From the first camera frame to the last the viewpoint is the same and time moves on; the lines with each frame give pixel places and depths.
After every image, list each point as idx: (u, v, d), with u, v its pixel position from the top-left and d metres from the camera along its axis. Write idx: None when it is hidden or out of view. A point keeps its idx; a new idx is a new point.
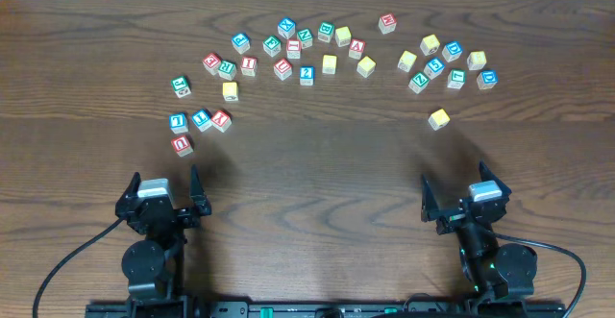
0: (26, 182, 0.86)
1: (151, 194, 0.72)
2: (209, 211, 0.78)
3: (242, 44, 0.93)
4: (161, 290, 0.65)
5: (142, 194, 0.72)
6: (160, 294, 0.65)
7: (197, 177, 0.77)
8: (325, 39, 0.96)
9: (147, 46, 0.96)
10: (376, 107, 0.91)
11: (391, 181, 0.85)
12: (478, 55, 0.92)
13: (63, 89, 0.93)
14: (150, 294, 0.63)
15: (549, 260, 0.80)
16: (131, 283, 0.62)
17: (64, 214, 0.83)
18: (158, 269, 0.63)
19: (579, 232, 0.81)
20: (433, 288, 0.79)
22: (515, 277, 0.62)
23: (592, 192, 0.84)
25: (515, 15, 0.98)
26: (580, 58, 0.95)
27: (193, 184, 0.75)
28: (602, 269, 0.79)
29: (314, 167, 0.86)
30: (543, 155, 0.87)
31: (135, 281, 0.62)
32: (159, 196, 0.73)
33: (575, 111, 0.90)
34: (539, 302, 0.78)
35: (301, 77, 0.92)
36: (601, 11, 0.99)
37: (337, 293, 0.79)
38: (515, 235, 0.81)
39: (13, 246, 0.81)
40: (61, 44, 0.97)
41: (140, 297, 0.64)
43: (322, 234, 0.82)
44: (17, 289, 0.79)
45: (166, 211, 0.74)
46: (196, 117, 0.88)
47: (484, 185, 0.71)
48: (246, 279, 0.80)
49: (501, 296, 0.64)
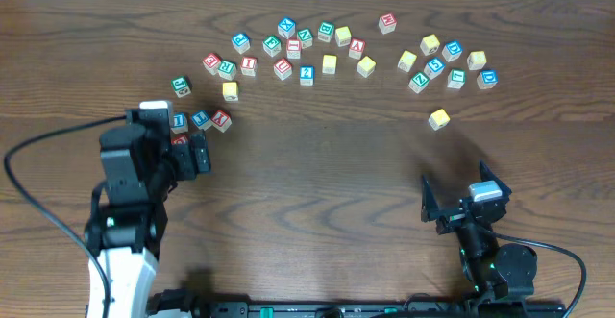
0: (25, 182, 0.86)
1: (152, 108, 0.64)
2: (209, 161, 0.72)
3: (241, 44, 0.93)
4: (138, 174, 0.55)
5: (143, 108, 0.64)
6: (134, 174, 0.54)
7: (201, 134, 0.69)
8: (325, 39, 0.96)
9: (146, 47, 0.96)
10: (376, 107, 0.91)
11: (391, 181, 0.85)
12: (478, 55, 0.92)
13: (62, 89, 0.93)
14: (123, 165, 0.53)
15: (550, 260, 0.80)
16: (103, 148, 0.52)
17: (64, 214, 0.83)
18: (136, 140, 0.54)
19: (579, 232, 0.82)
20: (434, 288, 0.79)
22: (516, 275, 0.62)
23: (593, 192, 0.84)
25: (515, 15, 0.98)
26: (580, 58, 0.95)
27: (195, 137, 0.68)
28: (602, 269, 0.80)
29: (314, 167, 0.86)
30: (543, 155, 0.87)
31: (109, 146, 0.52)
32: (158, 111, 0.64)
33: (575, 111, 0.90)
34: (541, 302, 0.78)
35: (301, 77, 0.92)
36: (602, 11, 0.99)
37: (338, 293, 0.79)
38: (515, 235, 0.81)
39: (12, 246, 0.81)
40: (61, 44, 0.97)
41: (111, 169, 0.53)
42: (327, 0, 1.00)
43: (323, 234, 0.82)
44: (17, 289, 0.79)
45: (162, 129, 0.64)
46: (196, 117, 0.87)
47: (484, 185, 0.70)
48: (246, 279, 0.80)
49: (500, 297, 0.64)
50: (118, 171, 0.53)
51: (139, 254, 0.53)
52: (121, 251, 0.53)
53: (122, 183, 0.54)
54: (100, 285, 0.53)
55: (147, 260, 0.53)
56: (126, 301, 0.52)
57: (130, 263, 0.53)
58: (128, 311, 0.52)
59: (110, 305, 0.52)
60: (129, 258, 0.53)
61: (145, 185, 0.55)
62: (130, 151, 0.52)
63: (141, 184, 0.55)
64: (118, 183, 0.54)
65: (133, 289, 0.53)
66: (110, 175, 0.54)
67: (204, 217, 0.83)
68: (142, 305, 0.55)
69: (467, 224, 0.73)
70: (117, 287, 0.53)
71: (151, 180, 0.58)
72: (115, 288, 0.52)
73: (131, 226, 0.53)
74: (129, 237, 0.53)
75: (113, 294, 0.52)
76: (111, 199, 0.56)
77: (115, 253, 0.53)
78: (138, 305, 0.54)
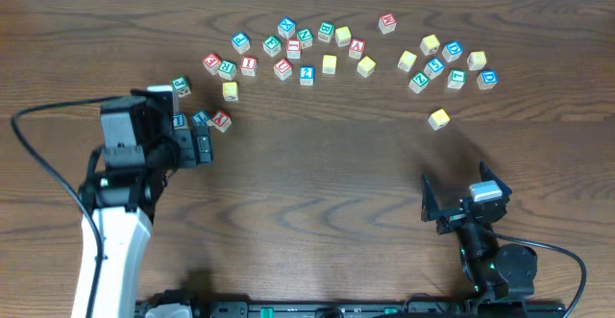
0: (25, 182, 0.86)
1: (159, 90, 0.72)
2: (210, 151, 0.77)
3: (242, 44, 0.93)
4: (136, 139, 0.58)
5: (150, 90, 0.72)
6: (132, 137, 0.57)
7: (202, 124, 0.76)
8: (325, 39, 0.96)
9: (146, 47, 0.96)
10: (376, 107, 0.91)
11: (391, 181, 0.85)
12: (478, 55, 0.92)
13: (62, 89, 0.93)
14: (121, 128, 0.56)
15: (550, 260, 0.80)
16: (103, 111, 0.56)
17: (63, 214, 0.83)
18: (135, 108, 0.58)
19: (580, 232, 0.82)
20: (434, 288, 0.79)
22: (516, 275, 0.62)
23: (593, 192, 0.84)
25: (515, 15, 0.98)
26: (580, 58, 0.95)
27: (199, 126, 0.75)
28: (602, 269, 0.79)
29: (314, 167, 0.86)
30: (543, 154, 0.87)
31: (110, 110, 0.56)
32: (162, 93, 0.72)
33: (575, 111, 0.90)
34: (541, 302, 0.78)
35: (301, 77, 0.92)
36: (602, 11, 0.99)
37: (338, 293, 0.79)
38: (515, 235, 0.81)
39: (12, 246, 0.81)
40: (61, 44, 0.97)
41: (110, 132, 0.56)
42: (327, 0, 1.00)
43: (323, 234, 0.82)
44: (16, 289, 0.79)
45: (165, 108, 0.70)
46: (196, 117, 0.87)
47: (484, 185, 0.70)
48: (246, 279, 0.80)
49: (500, 297, 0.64)
50: (117, 133, 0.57)
51: (134, 212, 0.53)
52: (114, 209, 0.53)
53: (119, 145, 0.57)
54: (93, 245, 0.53)
55: (140, 220, 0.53)
56: (118, 258, 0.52)
57: (123, 221, 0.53)
58: (121, 270, 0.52)
59: (103, 262, 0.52)
60: (122, 217, 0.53)
61: (142, 150, 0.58)
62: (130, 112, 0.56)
63: (138, 149, 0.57)
64: (116, 147, 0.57)
65: (126, 247, 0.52)
66: (109, 138, 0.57)
67: (204, 217, 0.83)
68: (135, 267, 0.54)
69: (467, 224, 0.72)
70: (110, 246, 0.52)
71: (150, 149, 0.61)
72: (109, 247, 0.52)
73: (124, 186, 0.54)
74: (122, 198, 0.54)
75: (106, 252, 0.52)
76: (109, 164, 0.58)
77: (109, 211, 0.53)
78: (133, 266, 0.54)
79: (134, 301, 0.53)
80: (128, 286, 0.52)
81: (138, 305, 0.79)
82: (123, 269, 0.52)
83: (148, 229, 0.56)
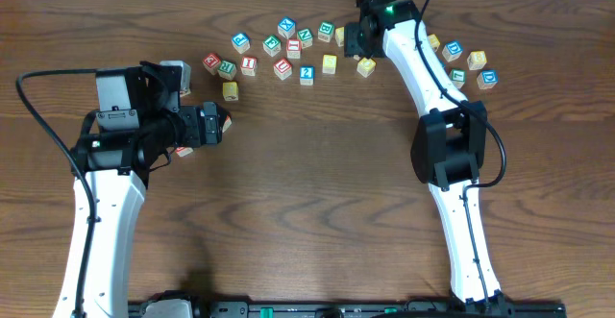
0: (25, 181, 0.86)
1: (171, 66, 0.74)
2: (217, 132, 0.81)
3: (241, 44, 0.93)
4: (134, 102, 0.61)
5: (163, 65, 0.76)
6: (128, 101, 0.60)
7: (213, 108, 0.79)
8: (325, 38, 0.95)
9: (146, 47, 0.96)
10: (375, 107, 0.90)
11: (392, 181, 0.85)
12: (478, 55, 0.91)
13: (61, 88, 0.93)
14: (114, 88, 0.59)
15: (548, 261, 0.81)
16: (98, 73, 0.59)
17: (64, 213, 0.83)
18: (134, 70, 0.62)
19: (579, 232, 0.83)
20: (433, 288, 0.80)
22: None
23: (593, 192, 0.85)
25: (515, 15, 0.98)
26: (580, 58, 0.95)
27: (209, 106, 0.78)
28: (601, 268, 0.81)
29: (315, 167, 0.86)
30: (543, 154, 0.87)
31: (105, 71, 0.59)
32: (172, 67, 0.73)
33: (576, 112, 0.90)
34: (540, 302, 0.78)
35: (301, 77, 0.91)
36: (602, 11, 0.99)
37: (338, 293, 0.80)
38: (513, 236, 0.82)
39: (12, 246, 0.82)
40: (61, 44, 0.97)
41: (105, 91, 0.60)
42: (328, 0, 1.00)
43: (323, 233, 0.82)
44: (15, 289, 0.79)
45: (175, 83, 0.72)
46: None
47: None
48: (246, 279, 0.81)
49: None
50: (112, 97, 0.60)
51: (126, 174, 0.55)
52: (108, 171, 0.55)
53: (113, 110, 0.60)
54: (87, 207, 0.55)
55: (134, 182, 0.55)
56: (111, 219, 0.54)
57: (116, 183, 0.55)
58: (113, 232, 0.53)
59: (95, 224, 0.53)
60: (115, 179, 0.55)
61: (137, 116, 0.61)
62: (123, 77, 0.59)
63: (135, 111, 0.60)
64: (110, 110, 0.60)
65: (119, 209, 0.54)
66: (104, 103, 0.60)
67: (204, 217, 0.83)
68: (130, 232, 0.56)
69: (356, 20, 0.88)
70: (102, 207, 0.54)
71: (145, 114, 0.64)
72: (102, 208, 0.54)
73: (117, 147, 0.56)
74: (113, 157, 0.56)
75: (99, 214, 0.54)
76: (102, 127, 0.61)
77: (101, 173, 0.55)
78: (126, 230, 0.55)
79: (127, 262, 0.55)
80: (122, 247, 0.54)
81: (137, 305, 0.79)
82: (115, 232, 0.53)
83: (142, 191, 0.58)
